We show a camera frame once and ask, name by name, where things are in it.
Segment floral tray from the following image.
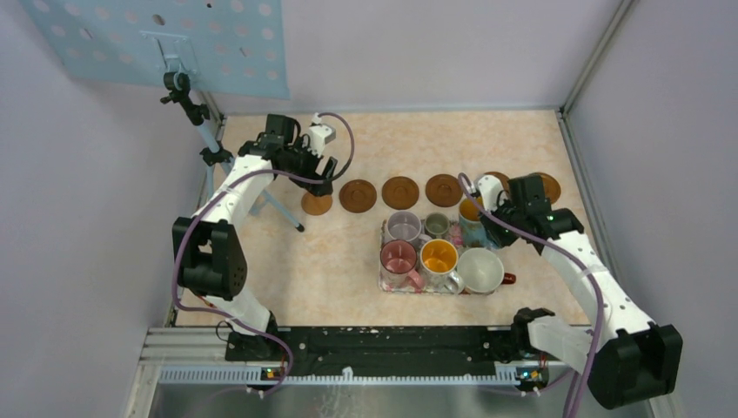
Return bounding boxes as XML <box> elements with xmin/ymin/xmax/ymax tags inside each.
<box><xmin>378</xmin><ymin>219</ymin><xmax>500</xmax><ymax>296</ymax></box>

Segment brown coaster two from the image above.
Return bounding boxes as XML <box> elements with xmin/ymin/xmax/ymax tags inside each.
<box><xmin>381</xmin><ymin>176</ymin><xmax>419</xmax><ymax>210</ymax></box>

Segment brown coaster one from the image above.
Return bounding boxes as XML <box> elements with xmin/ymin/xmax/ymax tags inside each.
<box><xmin>339</xmin><ymin>179</ymin><xmax>377</xmax><ymax>213</ymax></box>

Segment white cup red handle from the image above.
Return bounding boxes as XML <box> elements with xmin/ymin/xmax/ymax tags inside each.
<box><xmin>456</xmin><ymin>248</ymin><xmax>517</xmax><ymax>295</ymax></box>

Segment brown coaster five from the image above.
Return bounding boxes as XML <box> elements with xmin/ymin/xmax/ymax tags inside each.
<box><xmin>486</xmin><ymin>172</ymin><xmax>509</xmax><ymax>192</ymax></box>

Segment light brown small coaster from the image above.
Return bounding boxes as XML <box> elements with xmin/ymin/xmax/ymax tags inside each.
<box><xmin>300</xmin><ymin>192</ymin><xmax>333</xmax><ymax>216</ymax></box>

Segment lilac mug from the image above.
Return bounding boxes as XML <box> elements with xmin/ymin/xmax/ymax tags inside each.
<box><xmin>383</xmin><ymin>211</ymin><xmax>432</xmax><ymax>247</ymax></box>

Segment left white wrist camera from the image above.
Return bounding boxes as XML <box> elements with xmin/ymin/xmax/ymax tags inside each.
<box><xmin>306</xmin><ymin>113</ymin><xmax>336</xmax><ymax>157</ymax></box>

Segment brown coaster three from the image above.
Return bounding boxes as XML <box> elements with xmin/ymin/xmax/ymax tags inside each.
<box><xmin>425</xmin><ymin>173</ymin><xmax>462</xmax><ymax>207</ymax></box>

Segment pink mug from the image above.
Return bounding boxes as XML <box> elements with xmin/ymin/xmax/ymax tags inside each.
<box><xmin>379</xmin><ymin>240</ymin><xmax>425</xmax><ymax>293</ymax></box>

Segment aluminium frame rail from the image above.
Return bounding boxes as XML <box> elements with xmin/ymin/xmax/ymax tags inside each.
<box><xmin>124</xmin><ymin>326</ymin><xmax>684</xmax><ymax>418</ymax></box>

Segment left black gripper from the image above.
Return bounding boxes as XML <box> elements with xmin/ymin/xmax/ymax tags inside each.
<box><xmin>280</xmin><ymin>135</ymin><xmax>337</xmax><ymax>197</ymax></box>

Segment glass mug orange inside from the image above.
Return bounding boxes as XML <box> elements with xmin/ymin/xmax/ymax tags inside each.
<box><xmin>419</xmin><ymin>239</ymin><xmax>465</xmax><ymax>294</ymax></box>

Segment small grey-green cup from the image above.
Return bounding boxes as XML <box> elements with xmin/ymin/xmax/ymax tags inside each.
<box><xmin>423</xmin><ymin>212</ymin><xmax>452</xmax><ymax>239</ymax></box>

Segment blue mug yellow inside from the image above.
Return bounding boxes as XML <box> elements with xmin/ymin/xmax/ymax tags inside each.
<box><xmin>458</xmin><ymin>199</ymin><xmax>493</xmax><ymax>247</ymax></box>

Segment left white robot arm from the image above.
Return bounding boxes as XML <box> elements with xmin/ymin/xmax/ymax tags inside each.
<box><xmin>172</xmin><ymin>113</ymin><xmax>340</xmax><ymax>360</ymax></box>

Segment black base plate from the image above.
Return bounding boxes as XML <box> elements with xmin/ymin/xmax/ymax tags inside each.
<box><xmin>223</xmin><ymin>326</ymin><xmax>570</xmax><ymax>379</ymax></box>

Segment blue perforated board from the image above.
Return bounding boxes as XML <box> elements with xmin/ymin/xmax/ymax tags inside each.
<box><xmin>21</xmin><ymin>0</ymin><xmax>290</xmax><ymax>99</ymax></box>

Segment blue tripod stand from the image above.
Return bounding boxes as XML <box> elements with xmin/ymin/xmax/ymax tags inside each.
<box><xmin>159</xmin><ymin>70</ymin><xmax>305</xmax><ymax>233</ymax></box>

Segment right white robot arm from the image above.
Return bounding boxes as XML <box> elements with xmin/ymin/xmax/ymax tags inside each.
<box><xmin>472</xmin><ymin>173</ymin><xmax>683</xmax><ymax>417</ymax></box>

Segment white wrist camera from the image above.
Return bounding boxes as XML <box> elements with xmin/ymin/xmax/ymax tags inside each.
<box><xmin>474</xmin><ymin>174</ymin><xmax>508</xmax><ymax>212</ymax></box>
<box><xmin>306</xmin><ymin>113</ymin><xmax>336</xmax><ymax>157</ymax></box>

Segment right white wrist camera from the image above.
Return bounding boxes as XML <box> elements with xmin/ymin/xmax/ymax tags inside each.
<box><xmin>474</xmin><ymin>174</ymin><xmax>508</xmax><ymax>212</ymax></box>

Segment brown coaster six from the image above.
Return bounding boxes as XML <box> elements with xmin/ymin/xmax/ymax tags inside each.
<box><xmin>534</xmin><ymin>172</ymin><xmax>561</xmax><ymax>205</ymax></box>

